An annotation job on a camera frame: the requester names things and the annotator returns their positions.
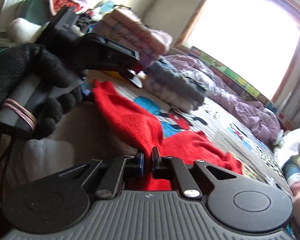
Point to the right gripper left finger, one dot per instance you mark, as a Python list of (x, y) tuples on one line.
[(117, 172)]

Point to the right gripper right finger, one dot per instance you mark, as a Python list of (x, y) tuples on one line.
[(176, 172)]

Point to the red knit sweater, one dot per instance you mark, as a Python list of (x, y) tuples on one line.
[(140, 129)]

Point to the tall stack folded clothes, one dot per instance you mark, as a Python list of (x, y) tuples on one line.
[(125, 28)]

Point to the folded denim clothes stack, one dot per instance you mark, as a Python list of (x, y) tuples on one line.
[(172, 86)]

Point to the black gloved left hand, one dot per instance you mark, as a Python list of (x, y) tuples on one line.
[(36, 90)]

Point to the red patterned cushion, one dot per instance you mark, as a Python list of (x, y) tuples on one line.
[(56, 5)]

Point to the white folded garment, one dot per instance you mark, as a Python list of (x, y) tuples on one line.
[(22, 31)]

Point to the purple crumpled duvet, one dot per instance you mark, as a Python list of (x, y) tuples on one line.
[(252, 114)]

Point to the colourful alphabet headboard panel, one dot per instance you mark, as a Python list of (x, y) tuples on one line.
[(240, 86)]

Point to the pile of folded quilts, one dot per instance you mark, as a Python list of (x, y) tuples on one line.
[(287, 158)]

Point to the grey curtain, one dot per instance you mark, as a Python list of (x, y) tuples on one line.
[(287, 97)]

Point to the window with wooden frame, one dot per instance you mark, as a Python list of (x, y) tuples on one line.
[(257, 39)]

